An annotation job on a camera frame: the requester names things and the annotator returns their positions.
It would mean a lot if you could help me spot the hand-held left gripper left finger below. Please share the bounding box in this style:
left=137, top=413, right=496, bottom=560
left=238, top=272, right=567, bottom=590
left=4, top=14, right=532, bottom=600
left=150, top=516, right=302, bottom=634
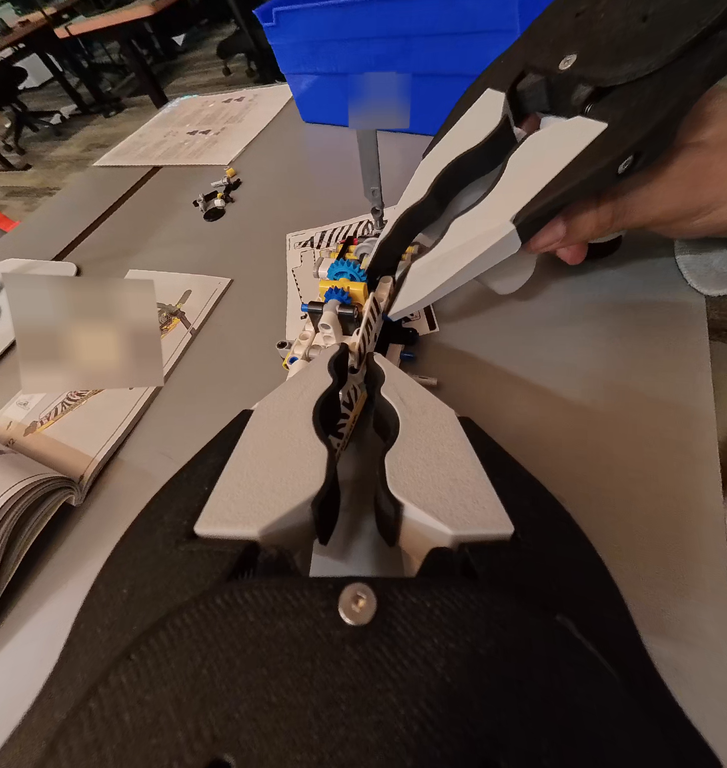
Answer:
left=193, top=344, right=352, bottom=548

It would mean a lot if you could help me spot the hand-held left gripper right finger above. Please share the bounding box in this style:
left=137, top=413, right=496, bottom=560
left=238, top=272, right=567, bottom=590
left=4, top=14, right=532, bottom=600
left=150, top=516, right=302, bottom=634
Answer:
left=366, top=353, right=515, bottom=568

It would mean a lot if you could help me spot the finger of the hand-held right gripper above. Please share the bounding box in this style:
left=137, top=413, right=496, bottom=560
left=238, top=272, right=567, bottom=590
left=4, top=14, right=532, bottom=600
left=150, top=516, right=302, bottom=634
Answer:
left=368, top=88, right=518, bottom=286
left=386, top=116, right=608, bottom=318

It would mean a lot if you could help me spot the zebra striped lego helicopter model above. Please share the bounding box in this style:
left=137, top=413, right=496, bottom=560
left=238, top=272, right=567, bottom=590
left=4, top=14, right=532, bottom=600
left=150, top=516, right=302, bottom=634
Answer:
left=276, top=129, right=439, bottom=464

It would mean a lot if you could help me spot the person's right forearm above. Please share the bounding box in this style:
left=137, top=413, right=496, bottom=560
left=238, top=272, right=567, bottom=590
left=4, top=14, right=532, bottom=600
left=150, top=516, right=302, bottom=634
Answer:
left=674, top=237, right=727, bottom=296

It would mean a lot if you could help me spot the open lego instruction booklet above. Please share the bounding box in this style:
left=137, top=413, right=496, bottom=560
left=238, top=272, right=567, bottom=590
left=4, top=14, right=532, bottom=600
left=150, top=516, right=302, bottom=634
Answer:
left=0, top=269, right=233, bottom=643

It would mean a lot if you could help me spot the small cluster of lego parts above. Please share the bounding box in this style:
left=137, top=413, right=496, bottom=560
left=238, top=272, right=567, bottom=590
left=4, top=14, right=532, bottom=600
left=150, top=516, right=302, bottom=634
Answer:
left=192, top=167, right=244, bottom=223

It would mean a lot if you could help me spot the person's right hand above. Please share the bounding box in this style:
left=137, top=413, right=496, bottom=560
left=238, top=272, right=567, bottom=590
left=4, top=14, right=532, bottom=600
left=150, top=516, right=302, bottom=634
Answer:
left=522, top=84, right=727, bottom=268

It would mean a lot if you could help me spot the blue plastic bin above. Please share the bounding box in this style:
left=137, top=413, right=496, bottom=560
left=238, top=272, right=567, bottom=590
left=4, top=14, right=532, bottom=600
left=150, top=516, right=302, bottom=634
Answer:
left=252, top=0, right=556, bottom=136

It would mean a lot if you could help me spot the zebra sticker sheet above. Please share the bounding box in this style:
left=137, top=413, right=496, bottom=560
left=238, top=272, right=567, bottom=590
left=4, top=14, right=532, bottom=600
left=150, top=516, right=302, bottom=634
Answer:
left=285, top=206, right=439, bottom=337

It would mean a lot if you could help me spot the white paper leaflet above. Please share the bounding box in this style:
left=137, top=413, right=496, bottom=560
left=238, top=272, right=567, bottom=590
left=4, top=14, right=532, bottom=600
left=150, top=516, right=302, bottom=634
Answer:
left=93, top=84, right=295, bottom=169

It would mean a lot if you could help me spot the background office desk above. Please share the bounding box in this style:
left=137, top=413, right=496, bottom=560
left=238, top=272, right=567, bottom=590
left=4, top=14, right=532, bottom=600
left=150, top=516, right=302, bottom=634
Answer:
left=54, top=0, right=178, bottom=109

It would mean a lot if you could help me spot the black office chair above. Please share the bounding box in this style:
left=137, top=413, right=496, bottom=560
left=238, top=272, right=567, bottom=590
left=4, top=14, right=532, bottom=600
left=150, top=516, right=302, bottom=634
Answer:
left=0, top=63, right=64, bottom=157

